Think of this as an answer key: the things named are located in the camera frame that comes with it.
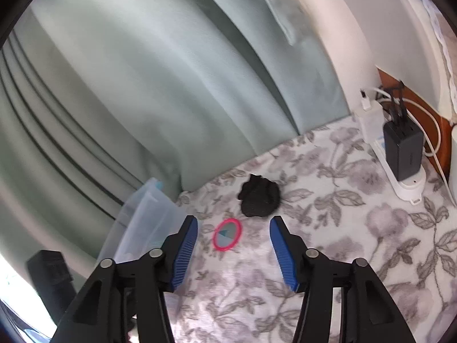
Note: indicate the black charger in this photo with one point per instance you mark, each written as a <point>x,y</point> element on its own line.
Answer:
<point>401,153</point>

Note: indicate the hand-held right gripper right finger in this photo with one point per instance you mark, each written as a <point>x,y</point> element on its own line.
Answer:
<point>287,253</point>

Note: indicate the pink round mirror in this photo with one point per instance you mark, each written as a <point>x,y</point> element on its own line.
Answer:
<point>228,234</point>

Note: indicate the clear plastic storage box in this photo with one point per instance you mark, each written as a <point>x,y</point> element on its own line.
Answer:
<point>150,221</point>

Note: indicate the white power strip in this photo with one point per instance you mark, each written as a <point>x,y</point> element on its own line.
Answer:
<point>410,187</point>

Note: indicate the floral cloth covered desktop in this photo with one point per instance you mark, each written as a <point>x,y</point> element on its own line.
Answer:
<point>339,228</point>

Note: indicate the black cloth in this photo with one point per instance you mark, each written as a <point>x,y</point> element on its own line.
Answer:
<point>260,198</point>

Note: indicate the green curtain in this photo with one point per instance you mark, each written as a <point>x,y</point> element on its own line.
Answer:
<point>142,78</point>

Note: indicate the lace trimmed quilt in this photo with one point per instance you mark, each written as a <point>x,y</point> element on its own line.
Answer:
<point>448,78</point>

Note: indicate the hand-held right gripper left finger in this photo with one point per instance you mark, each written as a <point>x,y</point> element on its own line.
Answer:
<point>185,253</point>

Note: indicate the white charger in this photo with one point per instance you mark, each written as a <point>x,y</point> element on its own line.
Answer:
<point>371,125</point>

